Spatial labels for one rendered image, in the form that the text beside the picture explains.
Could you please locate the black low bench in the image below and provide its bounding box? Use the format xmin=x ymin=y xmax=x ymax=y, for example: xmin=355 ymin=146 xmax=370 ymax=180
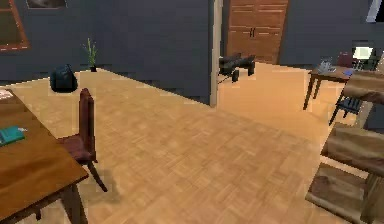
xmin=218 ymin=53 xmax=257 ymax=83

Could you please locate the brown wooden cupboard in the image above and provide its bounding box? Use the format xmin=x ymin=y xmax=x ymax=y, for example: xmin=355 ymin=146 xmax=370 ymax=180
xmin=226 ymin=0 xmax=290 ymax=65

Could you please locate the dark red wooden chair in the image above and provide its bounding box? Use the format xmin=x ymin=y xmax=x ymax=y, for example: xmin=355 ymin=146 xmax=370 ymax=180
xmin=57 ymin=87 xmax=109 ymax=193

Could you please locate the green house plant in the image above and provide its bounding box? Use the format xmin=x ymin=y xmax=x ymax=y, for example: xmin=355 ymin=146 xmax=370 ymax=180
xmin=83 ymin=37 xmax=99 ymax=73

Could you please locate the dark blue round bag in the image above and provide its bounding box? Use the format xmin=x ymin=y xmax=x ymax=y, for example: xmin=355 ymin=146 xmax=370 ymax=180
xmin=49 ymin=63 xmax=79 ymax=94

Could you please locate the small brown side table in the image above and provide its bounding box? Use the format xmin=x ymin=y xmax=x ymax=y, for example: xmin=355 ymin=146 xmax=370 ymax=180
xmin=302 ymin=65 xmax=355 ymax=111

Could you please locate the grey glass jug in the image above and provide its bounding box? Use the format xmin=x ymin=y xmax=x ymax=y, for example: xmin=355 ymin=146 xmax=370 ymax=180
xmin=316 ymin=57 xmax=337 ymax=74

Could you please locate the black chair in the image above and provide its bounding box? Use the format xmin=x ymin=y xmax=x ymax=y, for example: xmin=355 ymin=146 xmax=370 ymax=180
xmin=328 ymin=95 xmax=364 ymax=127

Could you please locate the dark red armchair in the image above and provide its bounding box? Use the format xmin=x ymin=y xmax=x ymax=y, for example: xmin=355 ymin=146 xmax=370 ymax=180
xmin=336 ymin=51 xmax=354 ymax=69

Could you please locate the light wooden shelf unit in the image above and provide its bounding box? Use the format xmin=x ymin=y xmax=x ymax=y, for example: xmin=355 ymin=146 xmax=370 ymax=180
xmin=304 ymin=53 xmax=384 ymax=224

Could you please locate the brown wooden dining table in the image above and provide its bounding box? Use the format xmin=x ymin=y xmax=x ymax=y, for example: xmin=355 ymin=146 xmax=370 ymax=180
xmin=0 ymin=87 xmax=90 ymax=224

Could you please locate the dark framed picture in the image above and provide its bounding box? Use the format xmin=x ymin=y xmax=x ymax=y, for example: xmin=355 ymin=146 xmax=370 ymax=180
xmin=25 ymin=0 xmax=68 ymax=10

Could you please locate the teal book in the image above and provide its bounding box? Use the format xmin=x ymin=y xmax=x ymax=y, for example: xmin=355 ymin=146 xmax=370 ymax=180
xmin=0 ymin=125 xmax=26 ymax=147

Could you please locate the brown framed window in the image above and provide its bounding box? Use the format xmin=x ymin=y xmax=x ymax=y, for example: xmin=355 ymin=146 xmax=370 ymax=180
xmin=0 ymin=0 xmax=31 ymax=52

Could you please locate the white window frame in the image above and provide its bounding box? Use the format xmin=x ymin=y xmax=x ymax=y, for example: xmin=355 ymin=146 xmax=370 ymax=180
xmin=365 ymin=0 xmax=384 ymax=24

